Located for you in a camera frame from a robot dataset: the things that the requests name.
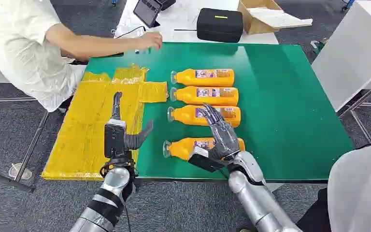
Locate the black device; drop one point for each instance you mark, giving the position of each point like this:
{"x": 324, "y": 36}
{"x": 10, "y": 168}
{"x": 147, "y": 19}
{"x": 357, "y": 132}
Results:
{"x": 168, "y": 3}

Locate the black zip case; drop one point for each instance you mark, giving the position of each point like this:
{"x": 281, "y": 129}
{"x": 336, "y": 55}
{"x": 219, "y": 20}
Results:
{"x": 219, "y": 25}

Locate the white table foot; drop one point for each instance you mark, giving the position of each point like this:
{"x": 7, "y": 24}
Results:
{"x": 273, "y": 186}

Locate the metal table leg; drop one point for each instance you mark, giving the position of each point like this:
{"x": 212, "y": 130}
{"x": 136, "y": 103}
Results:
{"x": 32, "y": 144}

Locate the green and white floor object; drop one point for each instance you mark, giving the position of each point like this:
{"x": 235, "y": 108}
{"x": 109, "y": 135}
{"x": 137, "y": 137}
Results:
{"x": 317, "y": 46}

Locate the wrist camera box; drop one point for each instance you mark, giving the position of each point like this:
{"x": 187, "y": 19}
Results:
{"x": 114, "y": 141}
{"x": 204, "y": 161}

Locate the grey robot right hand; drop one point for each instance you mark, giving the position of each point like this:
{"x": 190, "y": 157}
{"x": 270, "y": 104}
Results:
{"x": 224, "y": 141}

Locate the person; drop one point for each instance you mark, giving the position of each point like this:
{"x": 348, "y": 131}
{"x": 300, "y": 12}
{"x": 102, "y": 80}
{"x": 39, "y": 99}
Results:
{"x": 361, "y": 192}
{"x": 19, "y": 48}

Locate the metal side table legs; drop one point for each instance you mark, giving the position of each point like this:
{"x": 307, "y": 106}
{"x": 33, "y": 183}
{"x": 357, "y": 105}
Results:
{"x": 361, "y": 123}

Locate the cardboard box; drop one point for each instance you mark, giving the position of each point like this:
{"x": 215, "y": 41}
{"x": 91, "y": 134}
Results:
{"x": 252, "y": 24}

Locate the green table mat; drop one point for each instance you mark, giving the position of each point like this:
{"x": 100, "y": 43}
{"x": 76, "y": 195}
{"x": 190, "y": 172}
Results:
{"x": 284, "y": 112}

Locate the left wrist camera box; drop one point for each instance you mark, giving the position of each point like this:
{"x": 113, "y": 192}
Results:
{"x": 114, "y": 141}

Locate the yellow sheet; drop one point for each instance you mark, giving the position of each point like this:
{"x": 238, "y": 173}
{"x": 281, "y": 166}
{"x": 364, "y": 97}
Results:
{"x": 86, "y": 128}

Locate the clear plastic cup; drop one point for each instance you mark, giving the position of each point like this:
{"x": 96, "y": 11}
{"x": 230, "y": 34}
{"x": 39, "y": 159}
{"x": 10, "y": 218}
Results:
{"x": 19, "y": 172}

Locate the white foam sheet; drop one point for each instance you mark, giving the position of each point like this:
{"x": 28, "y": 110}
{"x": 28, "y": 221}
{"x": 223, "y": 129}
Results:
{"x": 278, "y": 17}

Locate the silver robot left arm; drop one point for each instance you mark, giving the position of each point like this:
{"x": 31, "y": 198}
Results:
{"x": 108, "y": 198}

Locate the dark tablet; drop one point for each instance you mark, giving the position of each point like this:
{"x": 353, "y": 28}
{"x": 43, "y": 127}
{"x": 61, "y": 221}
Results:
{"x": 147, "y": 12}

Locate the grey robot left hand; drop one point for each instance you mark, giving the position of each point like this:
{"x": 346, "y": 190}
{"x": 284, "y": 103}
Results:
{"x": 137, "y": 139}

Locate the orange drink bottle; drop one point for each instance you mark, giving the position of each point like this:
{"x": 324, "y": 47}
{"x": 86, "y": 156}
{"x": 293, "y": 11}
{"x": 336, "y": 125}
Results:
{"x": 185, "y": 96}
{"x": 188, "y": 78}
{"x": 182, "y": 149}
{"x": 185, "y": 116}

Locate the white side table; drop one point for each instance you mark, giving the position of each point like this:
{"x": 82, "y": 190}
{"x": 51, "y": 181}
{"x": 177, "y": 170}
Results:
{"x": 348, "y": 54}

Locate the black floor bar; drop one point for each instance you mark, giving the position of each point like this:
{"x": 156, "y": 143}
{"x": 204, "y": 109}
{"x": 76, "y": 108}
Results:
{"x": 6, "y": 180}

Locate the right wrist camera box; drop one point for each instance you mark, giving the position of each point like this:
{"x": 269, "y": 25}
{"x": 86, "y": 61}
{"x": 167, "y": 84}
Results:
{"x": 204, "y": 161}

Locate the person's hand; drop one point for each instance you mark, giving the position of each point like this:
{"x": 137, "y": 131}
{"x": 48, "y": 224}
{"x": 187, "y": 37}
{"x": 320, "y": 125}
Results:
{"x": 150, "y": 40}

